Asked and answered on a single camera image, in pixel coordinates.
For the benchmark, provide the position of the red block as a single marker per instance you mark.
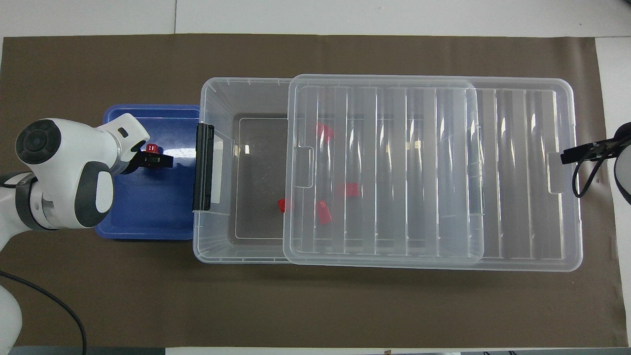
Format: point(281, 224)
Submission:
point(152, 147)
point(325, 132)
point(323, 213)
point(282, 205)
point(351, 189)

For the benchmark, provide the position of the blue plastic tray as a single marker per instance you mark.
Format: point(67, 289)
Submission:
point(157, 207)

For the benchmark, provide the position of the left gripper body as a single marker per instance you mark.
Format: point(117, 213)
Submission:
point(143, 161)

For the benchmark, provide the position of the black box latch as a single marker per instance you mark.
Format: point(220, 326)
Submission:
point(204, 167)

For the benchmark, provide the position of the clear plastic box lid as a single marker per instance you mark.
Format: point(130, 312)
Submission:
point(384, 172)

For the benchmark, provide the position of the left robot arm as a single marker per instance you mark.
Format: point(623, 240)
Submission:
point(69, 148)

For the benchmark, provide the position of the clear plastic storage box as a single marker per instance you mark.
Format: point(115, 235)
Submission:
point(256, 162)

